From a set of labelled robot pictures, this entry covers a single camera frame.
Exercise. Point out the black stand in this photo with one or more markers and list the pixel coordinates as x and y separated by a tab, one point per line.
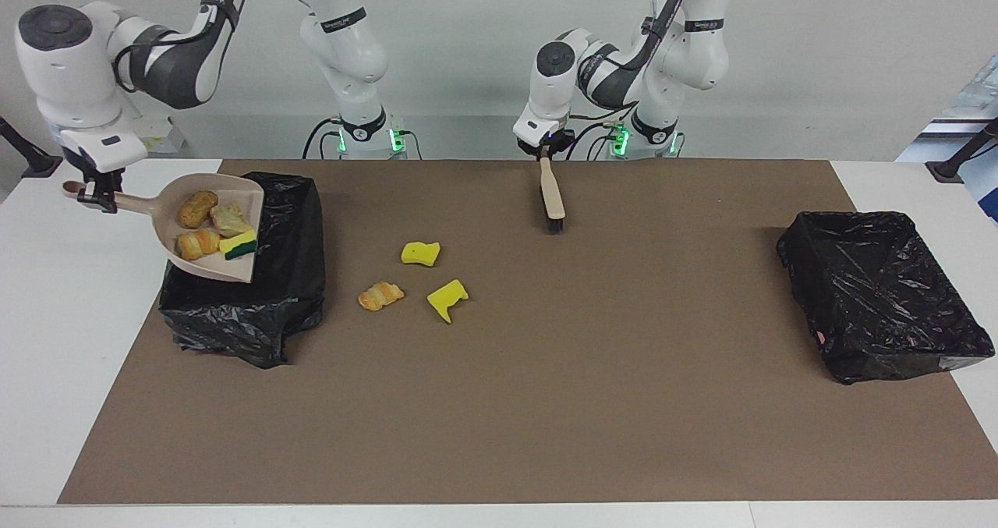
39	165
947	171

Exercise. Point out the tall bin with black bag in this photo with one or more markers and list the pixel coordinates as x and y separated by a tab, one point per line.
288	278

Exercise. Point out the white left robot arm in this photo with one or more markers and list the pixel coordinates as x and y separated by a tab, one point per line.
553	91

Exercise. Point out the small croissant bread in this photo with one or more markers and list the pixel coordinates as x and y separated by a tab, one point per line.
197	244
380	295

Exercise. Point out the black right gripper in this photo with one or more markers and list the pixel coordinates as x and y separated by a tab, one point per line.
103	181

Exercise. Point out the green and yellow sponge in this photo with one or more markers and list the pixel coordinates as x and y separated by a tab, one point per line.
238	246

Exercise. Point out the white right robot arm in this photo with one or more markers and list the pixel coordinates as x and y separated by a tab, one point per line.
70	83

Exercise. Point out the beige plastic dustpan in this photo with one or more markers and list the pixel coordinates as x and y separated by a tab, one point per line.
160	208

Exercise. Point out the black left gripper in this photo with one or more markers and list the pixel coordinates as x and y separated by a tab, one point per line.
559	141

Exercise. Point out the white box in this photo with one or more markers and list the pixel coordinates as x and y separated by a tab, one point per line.
168	139

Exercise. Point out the brown oval bread roll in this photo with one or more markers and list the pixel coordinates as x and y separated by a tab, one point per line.
196	210

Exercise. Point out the brown table mat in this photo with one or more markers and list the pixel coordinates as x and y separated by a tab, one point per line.
390	434

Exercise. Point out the beige brush with black bristles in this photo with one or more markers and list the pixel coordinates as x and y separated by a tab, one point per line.
552	193

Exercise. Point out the notched yellow sponge piece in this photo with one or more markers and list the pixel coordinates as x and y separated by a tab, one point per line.
446	298

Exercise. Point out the shallow bin with black bag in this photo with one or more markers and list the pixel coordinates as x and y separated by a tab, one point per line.
873	294

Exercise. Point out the pale bread slice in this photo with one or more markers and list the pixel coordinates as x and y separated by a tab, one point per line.
231	220

